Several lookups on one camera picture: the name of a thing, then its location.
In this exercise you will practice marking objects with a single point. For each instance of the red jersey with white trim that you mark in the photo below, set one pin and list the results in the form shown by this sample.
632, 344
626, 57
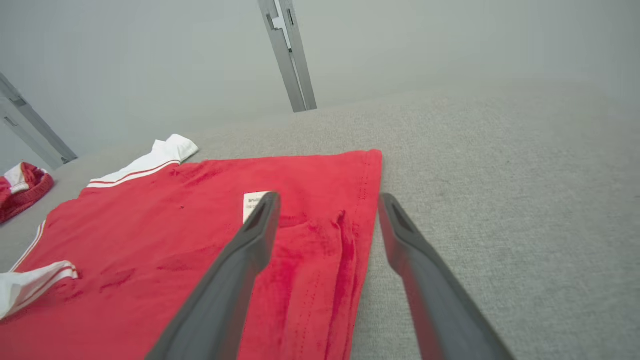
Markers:
150, 225

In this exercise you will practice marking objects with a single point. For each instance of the grey aluminium wall rail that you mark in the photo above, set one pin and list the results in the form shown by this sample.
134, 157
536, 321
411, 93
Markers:
35, 130
295, 75

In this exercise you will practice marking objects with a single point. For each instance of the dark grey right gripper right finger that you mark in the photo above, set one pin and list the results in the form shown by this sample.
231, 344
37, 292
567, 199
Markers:
435, 295

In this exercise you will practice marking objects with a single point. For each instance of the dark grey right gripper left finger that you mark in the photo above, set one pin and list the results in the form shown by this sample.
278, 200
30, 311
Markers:
225, 290

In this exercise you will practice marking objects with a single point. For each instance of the red shorts with white stripe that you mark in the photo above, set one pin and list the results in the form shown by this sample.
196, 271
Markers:
25, 192

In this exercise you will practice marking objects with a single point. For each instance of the grey fabric sofa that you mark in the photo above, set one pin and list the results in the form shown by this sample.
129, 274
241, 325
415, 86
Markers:
500, 200

